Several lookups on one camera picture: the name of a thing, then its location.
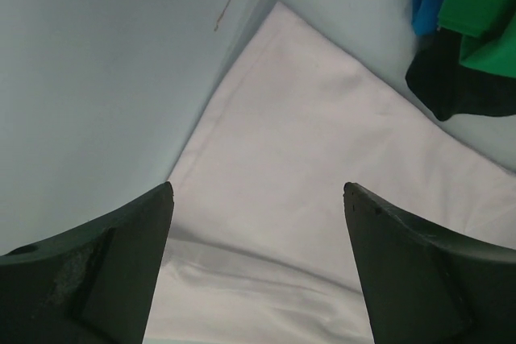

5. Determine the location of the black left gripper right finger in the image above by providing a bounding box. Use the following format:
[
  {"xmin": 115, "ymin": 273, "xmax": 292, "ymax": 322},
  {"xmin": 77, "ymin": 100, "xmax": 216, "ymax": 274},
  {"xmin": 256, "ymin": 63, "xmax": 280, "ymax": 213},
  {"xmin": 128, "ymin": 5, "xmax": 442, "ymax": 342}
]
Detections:
[{"xmin": 343, "ymin": 182, "xmax": 515, "ymax": 343}]

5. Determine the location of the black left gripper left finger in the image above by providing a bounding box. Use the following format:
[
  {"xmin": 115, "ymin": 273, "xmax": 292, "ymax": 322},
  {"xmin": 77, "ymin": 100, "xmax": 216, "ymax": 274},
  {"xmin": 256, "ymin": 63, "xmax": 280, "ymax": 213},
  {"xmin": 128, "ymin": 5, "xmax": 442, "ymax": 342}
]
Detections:
[{"xmin": 1, "ymin": 183, "xmax": 174, "ymax": 343}]

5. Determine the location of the white t shirt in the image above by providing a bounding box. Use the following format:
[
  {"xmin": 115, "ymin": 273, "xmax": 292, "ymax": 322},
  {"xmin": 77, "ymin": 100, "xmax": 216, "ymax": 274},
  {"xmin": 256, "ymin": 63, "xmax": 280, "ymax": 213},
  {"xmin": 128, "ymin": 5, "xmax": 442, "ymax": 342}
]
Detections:
[{"xmin": 146, "ymin": 3, "xmax": 515, "ymax": 343}]

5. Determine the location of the black folded t shirt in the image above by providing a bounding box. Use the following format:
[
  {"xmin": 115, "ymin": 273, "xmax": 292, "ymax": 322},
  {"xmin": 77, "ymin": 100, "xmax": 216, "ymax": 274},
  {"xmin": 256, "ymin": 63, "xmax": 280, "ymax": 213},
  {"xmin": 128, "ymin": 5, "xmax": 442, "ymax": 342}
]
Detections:
[{"xmin": 406, "ymin": 29, "xmax": 515, "ymax": 122}]

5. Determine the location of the green folded t shirt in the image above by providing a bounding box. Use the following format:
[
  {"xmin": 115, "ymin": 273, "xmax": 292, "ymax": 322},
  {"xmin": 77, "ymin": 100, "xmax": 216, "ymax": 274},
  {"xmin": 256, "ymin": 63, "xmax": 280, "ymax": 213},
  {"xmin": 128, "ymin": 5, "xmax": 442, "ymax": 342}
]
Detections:
[{"xmin": 439, "ymin": 0, "xmax": 515, "ymax": 78}]

